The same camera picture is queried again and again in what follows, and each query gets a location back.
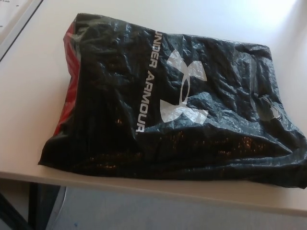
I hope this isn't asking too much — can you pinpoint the black Under Armour plastic bag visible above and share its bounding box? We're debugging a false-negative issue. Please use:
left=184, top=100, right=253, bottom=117
left=37, top=12, right=307, bottom=190

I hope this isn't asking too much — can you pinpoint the white adjoining desk panel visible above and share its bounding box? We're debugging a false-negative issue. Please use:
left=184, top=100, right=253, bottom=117
left=0, top=0, right=44, bottom=63

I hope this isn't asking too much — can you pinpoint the dark table leg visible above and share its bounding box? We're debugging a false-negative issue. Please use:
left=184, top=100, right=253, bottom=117
left=27, top=180, right=41, bottom=230

